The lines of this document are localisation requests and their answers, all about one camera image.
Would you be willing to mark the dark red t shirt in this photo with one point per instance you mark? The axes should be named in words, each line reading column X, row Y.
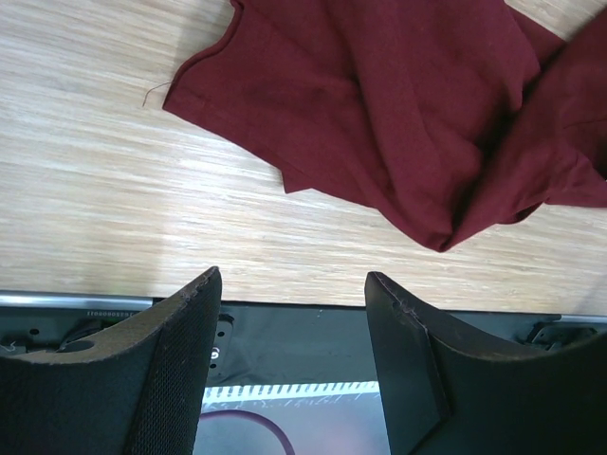
column 448, row 117

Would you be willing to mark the white slotted cable duct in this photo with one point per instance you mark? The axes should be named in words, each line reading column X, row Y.
column 230, row 394

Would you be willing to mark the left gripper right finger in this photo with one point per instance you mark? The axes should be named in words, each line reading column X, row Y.
column 449, row 387

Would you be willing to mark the aluminium front rail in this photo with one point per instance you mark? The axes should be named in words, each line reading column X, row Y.
column 22, row 299

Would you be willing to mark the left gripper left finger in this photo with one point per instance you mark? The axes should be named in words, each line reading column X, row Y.
column 133, row 388

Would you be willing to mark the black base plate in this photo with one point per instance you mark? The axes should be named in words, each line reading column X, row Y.
column 275, row 344

